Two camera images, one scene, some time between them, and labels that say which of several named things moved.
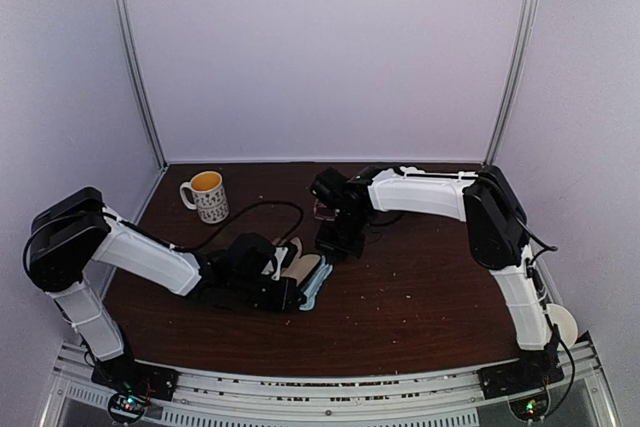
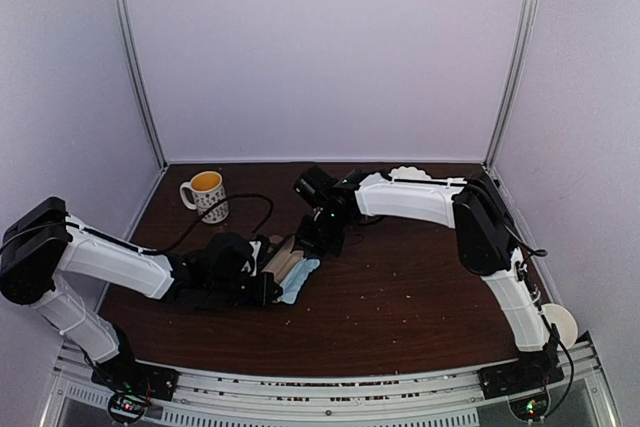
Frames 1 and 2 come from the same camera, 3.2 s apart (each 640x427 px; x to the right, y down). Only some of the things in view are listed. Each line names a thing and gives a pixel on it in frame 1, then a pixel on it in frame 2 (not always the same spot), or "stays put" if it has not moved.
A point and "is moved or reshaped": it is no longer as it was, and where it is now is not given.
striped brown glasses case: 302,266 is moved or reshaped
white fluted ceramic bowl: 410,169 stays put
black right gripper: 325,241 -> 306,237
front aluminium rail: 220,399 stays put
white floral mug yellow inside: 209,197 stays put
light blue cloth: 311,291 -> 295,278
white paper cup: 567,325 stays put
